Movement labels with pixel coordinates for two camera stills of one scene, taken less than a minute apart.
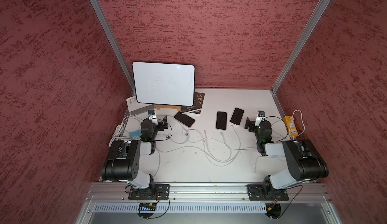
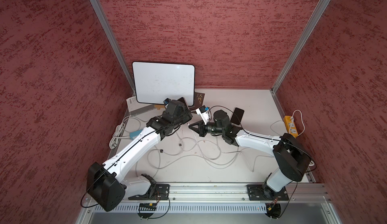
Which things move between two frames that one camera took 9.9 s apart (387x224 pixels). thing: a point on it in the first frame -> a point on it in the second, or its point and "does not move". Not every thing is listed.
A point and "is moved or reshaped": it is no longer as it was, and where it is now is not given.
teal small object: (135, 135) does not move
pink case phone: (237, 116) does not move
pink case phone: (184, 119) is moved or reshaped
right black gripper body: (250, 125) -> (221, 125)
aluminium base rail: (116, 192) does not move
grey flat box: (135, 107) does not move
